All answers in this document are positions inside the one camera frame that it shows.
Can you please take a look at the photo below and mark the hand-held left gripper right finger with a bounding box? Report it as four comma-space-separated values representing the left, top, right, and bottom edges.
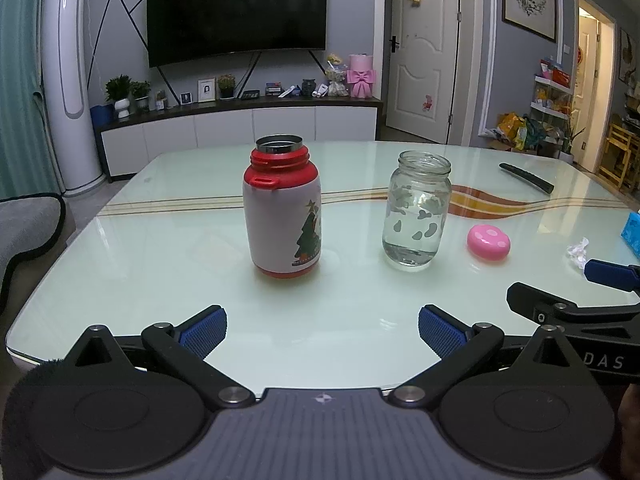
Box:
387, 304, 588, 408

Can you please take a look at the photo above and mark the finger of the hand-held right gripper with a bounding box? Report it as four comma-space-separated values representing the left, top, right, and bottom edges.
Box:
584, 258, 640, 293
506, 281, 640, 333

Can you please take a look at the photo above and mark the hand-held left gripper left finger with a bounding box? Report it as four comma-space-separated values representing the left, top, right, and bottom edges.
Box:
59, 304, 257, 408

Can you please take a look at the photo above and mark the glass jar with grey spots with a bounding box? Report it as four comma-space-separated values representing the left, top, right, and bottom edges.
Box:
382, 150, 453, 272

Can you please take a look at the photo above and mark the red and white thermos bottle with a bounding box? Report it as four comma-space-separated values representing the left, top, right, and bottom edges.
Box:
243, 134, 322, 279

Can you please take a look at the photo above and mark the person's right forearm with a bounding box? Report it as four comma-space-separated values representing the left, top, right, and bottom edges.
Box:
617, 385, 640, 480

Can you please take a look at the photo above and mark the crumpled white tissue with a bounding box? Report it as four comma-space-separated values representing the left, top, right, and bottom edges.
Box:
566, 238, 591, 270

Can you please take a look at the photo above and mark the blue tissue box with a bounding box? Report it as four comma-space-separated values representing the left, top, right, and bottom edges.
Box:
620, 210, 640, 256

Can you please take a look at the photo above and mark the pink round lid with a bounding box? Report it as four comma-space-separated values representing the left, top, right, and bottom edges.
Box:
467, 224, 512, 264

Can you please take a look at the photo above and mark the wooden chair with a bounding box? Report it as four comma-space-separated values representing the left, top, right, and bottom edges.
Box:
597, 115, 640, 191

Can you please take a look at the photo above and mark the black remote control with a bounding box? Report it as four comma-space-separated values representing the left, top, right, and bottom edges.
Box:
499, 162, 556, 194

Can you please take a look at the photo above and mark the pile of snack bags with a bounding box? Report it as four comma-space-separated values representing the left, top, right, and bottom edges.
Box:
495, 112, 543, 151

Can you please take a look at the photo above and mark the white shelf rack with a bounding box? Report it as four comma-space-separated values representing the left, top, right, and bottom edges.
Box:
530, 57, 576, 136

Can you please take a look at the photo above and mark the dark fuzzy cloth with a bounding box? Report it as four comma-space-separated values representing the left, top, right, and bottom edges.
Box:
0, 357, 68, 480

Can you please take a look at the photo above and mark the white tv cabinet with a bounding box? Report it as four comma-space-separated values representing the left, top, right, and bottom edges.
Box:
92, 95, 383, 181

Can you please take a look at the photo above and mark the grey chair cushion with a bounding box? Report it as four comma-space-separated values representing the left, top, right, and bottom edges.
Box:
0, 192, 68, 306

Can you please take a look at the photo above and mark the small framed picture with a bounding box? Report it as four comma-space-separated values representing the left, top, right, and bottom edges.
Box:
619, 27, 640, 83

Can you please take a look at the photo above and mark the small green potted plant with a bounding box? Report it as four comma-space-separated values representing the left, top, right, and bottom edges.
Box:
131, 81, 152, 113

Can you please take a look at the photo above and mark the green plant in white pot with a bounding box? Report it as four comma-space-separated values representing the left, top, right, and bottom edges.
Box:
104, 75, 133, 119

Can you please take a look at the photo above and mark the pink gift box with bow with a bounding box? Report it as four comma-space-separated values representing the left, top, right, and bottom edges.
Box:
346, 53, 376, 98

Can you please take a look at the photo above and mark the white door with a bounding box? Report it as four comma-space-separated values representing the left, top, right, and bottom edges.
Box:
385, 0, 463, 145

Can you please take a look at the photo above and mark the flower bouquet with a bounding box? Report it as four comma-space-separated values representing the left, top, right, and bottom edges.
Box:
326, 54, 350, 97

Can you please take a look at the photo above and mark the white tower air conditioner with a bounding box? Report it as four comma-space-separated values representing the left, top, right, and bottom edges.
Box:
40, 0, 106, 196

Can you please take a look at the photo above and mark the green curtain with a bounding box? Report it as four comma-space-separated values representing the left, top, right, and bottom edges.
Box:
0, 0, 66, 201

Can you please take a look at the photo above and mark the black curved television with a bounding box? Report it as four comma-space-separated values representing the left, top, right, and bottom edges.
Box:
146, 0, 337, 68

